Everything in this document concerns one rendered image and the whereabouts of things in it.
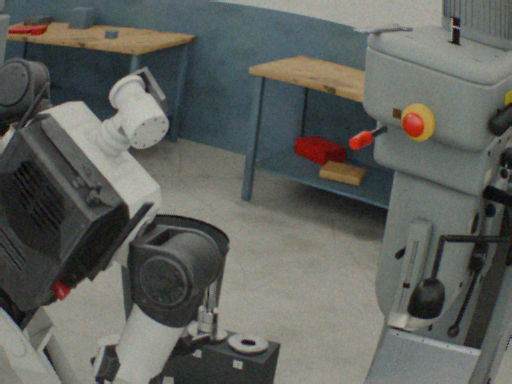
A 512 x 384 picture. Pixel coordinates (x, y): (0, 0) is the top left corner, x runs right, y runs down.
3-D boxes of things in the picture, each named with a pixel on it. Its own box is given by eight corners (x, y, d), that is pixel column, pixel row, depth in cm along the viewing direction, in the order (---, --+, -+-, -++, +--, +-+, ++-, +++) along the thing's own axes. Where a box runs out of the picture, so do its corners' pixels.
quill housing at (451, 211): (439, 341, 161) (476, 193, 150) (355, 320, 170) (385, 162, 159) (465, 306, 177) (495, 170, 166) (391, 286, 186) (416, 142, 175)
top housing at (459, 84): (481, 160, 135) (489, 71, 129) (349, 116, 146) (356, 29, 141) (519, 118, 174) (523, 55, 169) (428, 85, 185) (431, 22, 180)
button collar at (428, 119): (430, 145, 137) (433, 110, 135) (399, 135, 140) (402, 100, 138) (433, 143, 139) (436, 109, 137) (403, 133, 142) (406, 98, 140)
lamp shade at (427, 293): (411, 320, 142) (419, 289, 140) (403, 302, 149) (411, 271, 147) (445, 318, 143) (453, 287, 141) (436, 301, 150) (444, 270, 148)
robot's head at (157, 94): (121, 114, 133) (165, 92, 135) (104, 81, 138) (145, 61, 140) (126, 139, 139) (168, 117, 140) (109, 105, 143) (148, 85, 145)
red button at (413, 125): (420, 141, 135) (423, 117, 134) (399, 134, 137) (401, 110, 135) (426, 137, 138) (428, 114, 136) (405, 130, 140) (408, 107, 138)
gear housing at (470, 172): (480, 200, 146) (488, 148, 143) (369, 163, 157) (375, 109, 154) (509, 161, 174) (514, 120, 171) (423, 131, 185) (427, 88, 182)
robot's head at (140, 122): (114, 155, 134) (148, 112, 131) (94, 113, 139) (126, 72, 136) (141, 162, 139) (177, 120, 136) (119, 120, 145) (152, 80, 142)
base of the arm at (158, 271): (177, 331, 131) (202, 269, 128) (106, 291, 133) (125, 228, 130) (207, 305, 145) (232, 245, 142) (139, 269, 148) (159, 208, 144)
